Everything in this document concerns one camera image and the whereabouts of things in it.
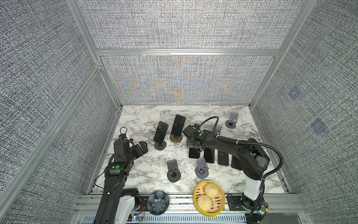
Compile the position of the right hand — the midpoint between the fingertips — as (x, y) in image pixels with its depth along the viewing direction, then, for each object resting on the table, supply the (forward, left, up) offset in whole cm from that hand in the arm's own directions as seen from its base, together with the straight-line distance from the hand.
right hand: (192, 139), depth 91 cm
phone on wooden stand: (+7, +9, +6) cm, 13 cm away
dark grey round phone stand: (-2, +22, -7) cm, 23 cm away
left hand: (-9, +29, +9) cm, 32 cm away
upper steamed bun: (-30, -8, +1) cm, 31 cm away
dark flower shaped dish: (-35, +20, -5) cm, 41 cm away
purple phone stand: (+17, -31, -6) cm, 36 cm away
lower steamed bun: (-36, -4, +2) cm, 36 cm away
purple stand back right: (+6, -18, +2) cm, 19 cm away
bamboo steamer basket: (-36, -12, -3) cm, 37 cm away
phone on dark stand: (+3, +19, +7) cm, 21 cm away
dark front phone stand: (-21, +12, -6) cm, 25 cm away
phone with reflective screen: (-9, -11, -5) cm, 15 cm away
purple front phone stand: (-20, -4, -1) cm, 21 cm away
